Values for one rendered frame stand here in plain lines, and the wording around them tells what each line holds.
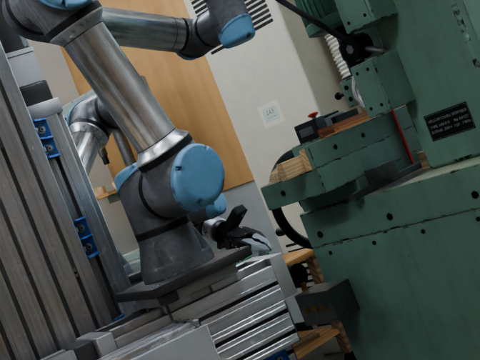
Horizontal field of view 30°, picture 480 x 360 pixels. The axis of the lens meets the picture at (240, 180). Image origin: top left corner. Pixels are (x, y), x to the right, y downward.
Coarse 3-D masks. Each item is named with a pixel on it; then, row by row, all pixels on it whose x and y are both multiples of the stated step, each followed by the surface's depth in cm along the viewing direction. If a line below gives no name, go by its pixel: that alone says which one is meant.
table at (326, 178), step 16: (384, 144) 215; (400, 144) 218; (416, 144) 222; (336, 160) 204; (352, 160) 207; (368, 160) 211; (384, 160) 214; (304, 176) 204; (320, 176) 200; (336, 176) 203; (352, 176) 206; (272, 192) 213; (288, 192) 209; (304, 192) 205; (320, 192) 202; (272, 208) 215
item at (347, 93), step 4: (352, 76) 220; (344, 80) 223; (348, 80) 222; (340, 84) 224; (344, 84) 223; (348, 84) 222; (344, 88) 223; (348, 88) 222; (344, 92) 224; (348, 92) 223; (352, 92) 222; (348, 96) 223; (352, 96) 222; (348, 100) 224; (352, 100) 222; (348, 104) 224; (352, 104) 223; (356, 104) 222
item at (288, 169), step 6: (300, 156) 203; (282, 162) 201; (288, 162) 200; (294, 162) 201; (300, 162) 202; (282, 168) 199; (288, 168) 200; (294, 168) 201; (300, 168) 202; (282, 174) 200; (288, 174) 199; (294, 174) 201; (282, 180) 200
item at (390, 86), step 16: (368, 64) 194; (384, 64) 195; (400, 64) 198; (368, 80) 195; (384, 80) 194; (400, 80) 197; (368, 96) 196; (384, 96) 193; (400, 96) 196; (368, 112) 198; (384, 112) 195
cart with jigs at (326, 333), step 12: (300, 252) 374; (312, 252) 368; (288, 264) 359; (312, 264) 371; (312, 276) 374; (336, 324) 372; (300, 336) 378; (312, 336) 367; (324, 336) 366; (336, 336) 374; (300, 348) 363; (312, 348) 361; (348, 348) 371
